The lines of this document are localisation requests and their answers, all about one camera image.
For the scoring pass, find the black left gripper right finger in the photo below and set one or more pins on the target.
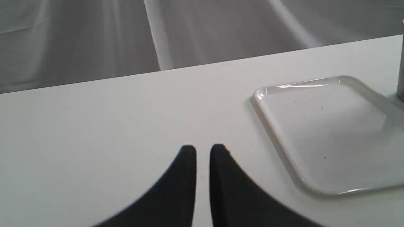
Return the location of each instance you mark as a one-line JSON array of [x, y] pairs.
[[237, 201]]

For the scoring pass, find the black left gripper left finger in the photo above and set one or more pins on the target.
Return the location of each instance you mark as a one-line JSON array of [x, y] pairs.
[[170, 202]]

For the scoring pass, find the stainless steel cup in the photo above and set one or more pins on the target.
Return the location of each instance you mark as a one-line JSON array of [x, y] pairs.
[[400, 87]]

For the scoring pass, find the clear plastic tray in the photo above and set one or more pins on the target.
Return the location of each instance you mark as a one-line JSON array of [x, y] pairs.
[[337, 135]]

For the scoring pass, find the grey fabric backdrop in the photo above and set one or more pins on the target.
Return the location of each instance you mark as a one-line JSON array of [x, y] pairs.
[[54, 42]]

